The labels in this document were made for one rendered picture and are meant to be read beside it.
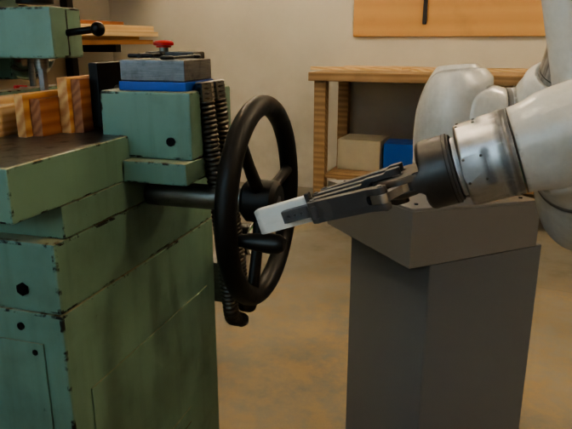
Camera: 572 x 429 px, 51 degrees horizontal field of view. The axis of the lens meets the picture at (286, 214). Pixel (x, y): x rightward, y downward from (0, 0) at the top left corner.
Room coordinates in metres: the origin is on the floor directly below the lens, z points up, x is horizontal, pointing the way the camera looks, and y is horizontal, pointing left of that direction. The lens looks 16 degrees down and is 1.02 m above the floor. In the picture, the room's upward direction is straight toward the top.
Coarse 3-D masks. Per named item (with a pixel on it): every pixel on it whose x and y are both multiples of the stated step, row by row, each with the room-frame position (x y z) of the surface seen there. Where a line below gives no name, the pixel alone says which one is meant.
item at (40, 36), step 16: (0, 16) 0.89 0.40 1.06; (16, 16) 0.88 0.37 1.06; (32, 16) 0.87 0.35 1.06; (48, 16) 0.86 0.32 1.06; (64, 16) 0.89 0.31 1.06; (0, 32) 0.89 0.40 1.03; (16, 32) 0.88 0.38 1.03; (32, 32) 0.87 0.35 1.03; (48, 32) 0.86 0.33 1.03; (64, 32) 0.89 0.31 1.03; (0, 48) 0.89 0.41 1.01; (16, 48) 0.88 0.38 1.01; (32, 48) 0.87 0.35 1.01; (48, 48) 0.87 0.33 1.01; (64, 48) 0.89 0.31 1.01; (80, 48) 0.92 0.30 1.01; (48, 64) 0.91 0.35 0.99
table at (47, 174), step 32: (0, 160) 0.64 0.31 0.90; (32, 160) 0.64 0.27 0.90; (64, 160) 0.68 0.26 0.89; (96, 160) 0.74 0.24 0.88; (128, 160) 0.80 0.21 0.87; (160, 160) 0.80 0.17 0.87; (192, 160) 0.80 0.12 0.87; (0, 192) 0.60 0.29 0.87; (32, 192) 0.63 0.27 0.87; (64, 192) 0.68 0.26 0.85
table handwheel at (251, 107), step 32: (256, 96) 0.80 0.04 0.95; (288, 128) 0.89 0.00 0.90; (224, 160) 0.70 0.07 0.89; (288, 160) 0.92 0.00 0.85; (160, 192) 0.84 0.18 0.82; (192, 192) 0.82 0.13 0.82; (224, 192) 0.68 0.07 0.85; (256, 192) 0.78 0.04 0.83; (288, 192) 0.92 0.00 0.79; (224, 224) 0.67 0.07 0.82; (256, 224) 0.79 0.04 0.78; (224, 256) 0.68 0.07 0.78; (256, 256) 0.78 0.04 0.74; (256, 288) 0.76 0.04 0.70
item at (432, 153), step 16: (416, 144) 0.63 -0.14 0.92; (432, 144) 0.62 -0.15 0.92; (448, 144) 0.61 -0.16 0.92; (416, 160) 0.61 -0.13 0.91; (432, 160) 0.60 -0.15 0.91; (448, 160) 0.59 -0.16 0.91; (400, 176) 0.62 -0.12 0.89; (416, 176) 0.60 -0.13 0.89; (432, 176) 0.60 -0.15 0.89; (448, 176) 0.59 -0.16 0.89; (416, 192) 0.60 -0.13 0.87; (432, 192) 0.60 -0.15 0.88; (448, 192) 0.60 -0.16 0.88
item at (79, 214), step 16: (96, 192) 0.74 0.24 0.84; (112, 192) 0.77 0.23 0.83; (128, 192) 0.81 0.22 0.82; (64, 208) 0.68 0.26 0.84; (80, 208) 0.70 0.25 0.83; (96, 208) 0.74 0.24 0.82; (112, 208) 0.77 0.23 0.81; (128, 208) 0.80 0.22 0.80; (0, 224) 0.70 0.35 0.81; (16, 224) 0.69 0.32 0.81; (32, 224) 0.68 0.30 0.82; (48, 224) 0.68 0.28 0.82; (64, 224) 0.67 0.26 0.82; (80, 224) 0.70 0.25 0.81
